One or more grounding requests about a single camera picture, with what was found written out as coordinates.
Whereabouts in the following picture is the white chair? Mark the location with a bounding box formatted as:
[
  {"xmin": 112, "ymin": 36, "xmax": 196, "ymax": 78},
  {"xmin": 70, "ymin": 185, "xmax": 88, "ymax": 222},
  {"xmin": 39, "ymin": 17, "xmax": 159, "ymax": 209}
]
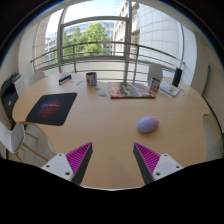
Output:
[
  {"xmin": 0, "ymin": 121, "xmax": 26, "ymax": 155},
  {"xmin": 146, "ymin": 63, "xmax": 164, "ymax": 84},
  {"xmin": 28, "ymin": 70, "xmax": 47, "ymax": 88}
]

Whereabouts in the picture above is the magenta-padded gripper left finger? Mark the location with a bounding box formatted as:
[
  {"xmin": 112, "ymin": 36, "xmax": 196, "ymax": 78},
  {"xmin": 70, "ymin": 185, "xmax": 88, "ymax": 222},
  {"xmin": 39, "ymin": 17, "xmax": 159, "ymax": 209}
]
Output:
[{"xmin": 40, "ymin": 141, "xmax": 94, "ymax": 186}]

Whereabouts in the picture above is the lilac and pink computer mouse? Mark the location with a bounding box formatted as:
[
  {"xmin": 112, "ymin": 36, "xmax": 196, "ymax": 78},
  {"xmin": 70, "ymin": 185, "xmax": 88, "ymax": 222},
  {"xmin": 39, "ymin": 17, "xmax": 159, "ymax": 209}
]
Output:
[{"xmin": 136, "ymin": 114, "xmax": 160, "ymax": 134}]

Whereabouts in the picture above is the white and blue booklet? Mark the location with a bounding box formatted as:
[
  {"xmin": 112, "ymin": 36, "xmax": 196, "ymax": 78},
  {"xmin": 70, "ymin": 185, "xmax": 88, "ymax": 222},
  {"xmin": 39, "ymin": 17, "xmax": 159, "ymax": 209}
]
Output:
[{"xmin": 159, "ymin": 80, "xmax": 181, "ymax": 98}]

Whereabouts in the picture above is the white mug with red print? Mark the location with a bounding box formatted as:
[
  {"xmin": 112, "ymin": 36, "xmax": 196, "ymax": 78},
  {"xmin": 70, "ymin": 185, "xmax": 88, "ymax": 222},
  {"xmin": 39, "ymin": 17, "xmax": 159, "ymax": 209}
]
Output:
[{"xmin": 85, "ymin": 71, "xmax": 98, "ymax": 88}]

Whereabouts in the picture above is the white mug with blue print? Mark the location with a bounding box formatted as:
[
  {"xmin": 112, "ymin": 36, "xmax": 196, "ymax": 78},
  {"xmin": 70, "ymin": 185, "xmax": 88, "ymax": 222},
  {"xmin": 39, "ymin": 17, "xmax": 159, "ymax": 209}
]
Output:
[{"xmin": 148, "ymin": 77, "xmax": 162, "ymax": 92}]

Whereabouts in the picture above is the black mouse pad, red-blue print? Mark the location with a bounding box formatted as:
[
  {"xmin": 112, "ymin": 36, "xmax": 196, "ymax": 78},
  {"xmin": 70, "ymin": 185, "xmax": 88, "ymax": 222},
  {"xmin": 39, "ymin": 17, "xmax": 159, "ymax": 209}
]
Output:
[{"xmin": 25, "ymin": 92, "xmax": 78, "ymax": 127}]

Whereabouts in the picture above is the black whiteboard eraser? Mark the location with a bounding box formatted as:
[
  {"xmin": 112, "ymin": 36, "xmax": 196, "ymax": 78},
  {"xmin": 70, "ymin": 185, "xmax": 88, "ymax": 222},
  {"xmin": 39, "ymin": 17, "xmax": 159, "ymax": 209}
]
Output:
[{"xmin": 58, "ymin": 74, "xmax": 73, "ymax": 83}]

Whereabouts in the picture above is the grey metal balcony railing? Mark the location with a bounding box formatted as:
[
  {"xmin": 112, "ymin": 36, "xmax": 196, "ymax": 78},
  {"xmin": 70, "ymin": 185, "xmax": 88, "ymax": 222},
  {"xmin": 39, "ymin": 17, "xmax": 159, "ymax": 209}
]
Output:
[{"xmin": 30, "ymin": 41, "xmax": 186, "ymax": 84}]

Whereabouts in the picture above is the black and white office printer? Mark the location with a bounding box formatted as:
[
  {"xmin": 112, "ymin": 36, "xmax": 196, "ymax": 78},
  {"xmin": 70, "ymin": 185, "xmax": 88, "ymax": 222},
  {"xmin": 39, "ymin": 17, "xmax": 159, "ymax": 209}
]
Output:
[{"xmin": 0, "ymin": 72, "xmax": 27, "ymax": 131}]

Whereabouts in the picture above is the black upright cylinder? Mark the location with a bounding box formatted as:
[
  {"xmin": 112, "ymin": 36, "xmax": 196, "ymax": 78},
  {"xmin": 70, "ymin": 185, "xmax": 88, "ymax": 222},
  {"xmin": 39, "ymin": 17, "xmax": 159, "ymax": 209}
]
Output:
[{"xmin": 171, "ymin": 67, "xmax": 184, "ymax": 88}]

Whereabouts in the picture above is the red and black magazine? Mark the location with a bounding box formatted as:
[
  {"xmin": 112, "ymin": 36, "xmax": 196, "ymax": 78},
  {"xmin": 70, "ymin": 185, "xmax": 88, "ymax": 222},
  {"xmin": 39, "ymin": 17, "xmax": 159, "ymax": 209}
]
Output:
[{"xmin": 107, "ymin": 81, "xmax": 157, "ymax": 100}]

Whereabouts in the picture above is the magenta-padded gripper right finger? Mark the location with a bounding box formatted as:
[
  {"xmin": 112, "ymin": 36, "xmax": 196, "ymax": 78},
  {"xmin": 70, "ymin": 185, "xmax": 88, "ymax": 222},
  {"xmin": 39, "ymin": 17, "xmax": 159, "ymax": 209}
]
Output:
[{"xmin": 132, "ymin": 142, "xmax": 184, "ymax": 186}]

